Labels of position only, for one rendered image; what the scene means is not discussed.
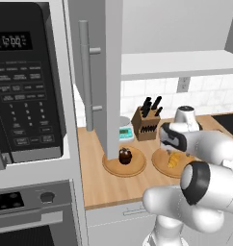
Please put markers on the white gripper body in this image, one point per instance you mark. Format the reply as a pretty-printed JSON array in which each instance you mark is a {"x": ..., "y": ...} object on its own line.
[{"x": 166, "y": 149}]

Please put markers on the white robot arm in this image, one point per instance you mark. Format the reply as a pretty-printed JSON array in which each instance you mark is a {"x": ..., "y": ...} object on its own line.
[{"x": 214, "y": 189}]

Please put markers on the golden croissant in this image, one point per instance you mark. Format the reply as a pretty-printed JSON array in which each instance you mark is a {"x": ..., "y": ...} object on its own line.
[{"x": 174, "y": 160}]

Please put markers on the round wooden cutting board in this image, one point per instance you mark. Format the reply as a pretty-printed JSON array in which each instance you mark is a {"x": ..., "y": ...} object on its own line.
[{"x": 137, "y": 165}]

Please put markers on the white tall appliance cabinet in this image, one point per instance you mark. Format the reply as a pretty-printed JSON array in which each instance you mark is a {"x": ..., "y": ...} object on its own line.
[{"x": 74, "y": 166}]

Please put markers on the round wooden plate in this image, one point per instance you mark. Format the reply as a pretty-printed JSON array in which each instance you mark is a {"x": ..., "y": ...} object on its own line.
[{"x": 160, "y": 163}]

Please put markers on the wooden knife block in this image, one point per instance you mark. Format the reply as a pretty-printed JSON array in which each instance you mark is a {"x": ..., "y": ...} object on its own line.
[{"x": 144, "y": 126}]

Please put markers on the dark chocolate cupcake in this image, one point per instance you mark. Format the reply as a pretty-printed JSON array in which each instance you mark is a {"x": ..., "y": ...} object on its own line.
[{"x": 125, "y": 156}]

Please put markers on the teal and white kitchen scale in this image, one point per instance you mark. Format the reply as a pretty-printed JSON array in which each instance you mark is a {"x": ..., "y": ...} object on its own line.
[{"x": 126, "y": 133}]

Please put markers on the black hob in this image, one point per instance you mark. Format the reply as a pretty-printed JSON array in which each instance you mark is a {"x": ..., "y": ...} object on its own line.
[{"x": 229, "y": 123}]

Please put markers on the white drawer front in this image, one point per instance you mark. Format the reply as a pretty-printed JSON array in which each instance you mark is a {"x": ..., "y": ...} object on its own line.
[{"x": 108, "y": 214}]

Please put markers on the black oven knob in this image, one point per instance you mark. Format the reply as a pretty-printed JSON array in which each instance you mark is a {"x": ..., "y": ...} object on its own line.
[{"x": 47, "y": 197}]

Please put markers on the black microwave oven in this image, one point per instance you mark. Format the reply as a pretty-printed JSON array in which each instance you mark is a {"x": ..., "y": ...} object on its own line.
[{"x": 25, "y": 96}]

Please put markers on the grey built-in oven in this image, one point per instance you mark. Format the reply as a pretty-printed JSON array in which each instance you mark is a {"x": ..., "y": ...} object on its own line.
[{"x": 28, "y": 221}]

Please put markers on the grey wall outlet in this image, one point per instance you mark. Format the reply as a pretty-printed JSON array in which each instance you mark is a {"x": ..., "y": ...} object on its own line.
[{"x": 183, "y": 84}]

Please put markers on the white wall cabinet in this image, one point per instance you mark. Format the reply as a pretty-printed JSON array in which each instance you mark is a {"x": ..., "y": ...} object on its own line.
[{"x": 176, "y": 64}]

